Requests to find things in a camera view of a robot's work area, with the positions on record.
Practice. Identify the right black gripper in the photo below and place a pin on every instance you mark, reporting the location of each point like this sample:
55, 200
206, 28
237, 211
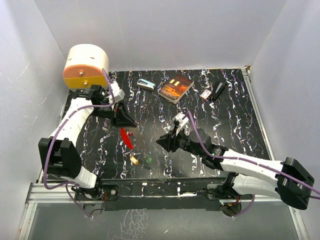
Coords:
169, 141

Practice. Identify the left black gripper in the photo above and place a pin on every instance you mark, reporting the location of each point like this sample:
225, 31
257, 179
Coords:
119, 117

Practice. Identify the red keyring opener tool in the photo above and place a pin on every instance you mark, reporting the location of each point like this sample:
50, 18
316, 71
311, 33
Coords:
125, 135

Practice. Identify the green tagged key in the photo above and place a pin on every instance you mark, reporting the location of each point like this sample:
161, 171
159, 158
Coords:
148, 159

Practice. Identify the yellow tagged key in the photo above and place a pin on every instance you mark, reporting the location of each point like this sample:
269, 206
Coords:
134, 158

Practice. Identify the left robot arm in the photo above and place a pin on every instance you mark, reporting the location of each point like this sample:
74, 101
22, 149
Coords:
58, 153

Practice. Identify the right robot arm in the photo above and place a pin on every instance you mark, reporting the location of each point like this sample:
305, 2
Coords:
286, 180

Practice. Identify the teal and white stapler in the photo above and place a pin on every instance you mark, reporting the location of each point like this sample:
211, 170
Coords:
145, 84

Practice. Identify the orange paperback book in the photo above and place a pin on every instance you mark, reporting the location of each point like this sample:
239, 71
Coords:
175, 88

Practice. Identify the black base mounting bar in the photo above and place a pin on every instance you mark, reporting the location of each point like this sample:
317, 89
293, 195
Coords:
161, 193

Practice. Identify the small red white card box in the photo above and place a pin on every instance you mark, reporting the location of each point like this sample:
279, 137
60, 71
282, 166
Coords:
205, 95

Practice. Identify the round pastel drawer cabinet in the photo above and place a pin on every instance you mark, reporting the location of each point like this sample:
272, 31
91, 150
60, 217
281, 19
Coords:
84, 67

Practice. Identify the black rectangular case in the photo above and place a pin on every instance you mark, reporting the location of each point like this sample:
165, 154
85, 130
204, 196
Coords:
217, 90

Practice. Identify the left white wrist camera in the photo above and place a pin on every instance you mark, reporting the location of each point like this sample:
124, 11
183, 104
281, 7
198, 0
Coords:
118, 93

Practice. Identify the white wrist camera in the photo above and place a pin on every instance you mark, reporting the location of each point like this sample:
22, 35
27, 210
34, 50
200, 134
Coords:
118, 93
180, 120

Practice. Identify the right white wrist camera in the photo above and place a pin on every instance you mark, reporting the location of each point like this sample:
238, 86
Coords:
180, 120

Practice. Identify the aluminium frame rail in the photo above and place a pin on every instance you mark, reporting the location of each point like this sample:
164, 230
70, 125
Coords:
154, 210

